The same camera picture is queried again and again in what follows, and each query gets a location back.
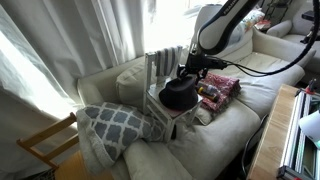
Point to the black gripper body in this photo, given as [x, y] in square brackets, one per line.
[200, 62]

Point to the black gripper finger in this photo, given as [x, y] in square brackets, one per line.
[181, 72]
[202, 76]

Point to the black fedora hat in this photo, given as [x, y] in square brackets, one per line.
[178, 93]

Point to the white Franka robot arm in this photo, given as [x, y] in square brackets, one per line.
[218, 28]

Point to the brown wooden chair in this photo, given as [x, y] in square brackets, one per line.
[46, 146]

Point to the clear plastic water bottle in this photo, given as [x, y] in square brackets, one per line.
[208, 87]

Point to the red patterned cloth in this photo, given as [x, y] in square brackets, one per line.
[226, 86]

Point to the beige back cushion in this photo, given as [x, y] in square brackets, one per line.
[131, 85]

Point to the beige fabric sofa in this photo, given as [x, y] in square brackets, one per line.
[216, 143]

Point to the grey white patterned pillow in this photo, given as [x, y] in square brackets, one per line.
[115, 128]

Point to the large beige sofa cushion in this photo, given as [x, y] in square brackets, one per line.
[153, 163]

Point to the light wooden table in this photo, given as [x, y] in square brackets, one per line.
[270, 143]

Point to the grey armchair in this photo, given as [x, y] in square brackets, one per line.
[296, 30]

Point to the red black clamp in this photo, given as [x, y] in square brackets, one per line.
[311, 87]

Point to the black tripod stand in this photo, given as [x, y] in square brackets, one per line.
[311, 28]

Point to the white curtain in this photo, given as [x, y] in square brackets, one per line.
[66, 50]

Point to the white lamp shade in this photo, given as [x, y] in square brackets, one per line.
[311, 126]

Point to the aluminium frame rails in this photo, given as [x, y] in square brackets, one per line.
[300, 146]

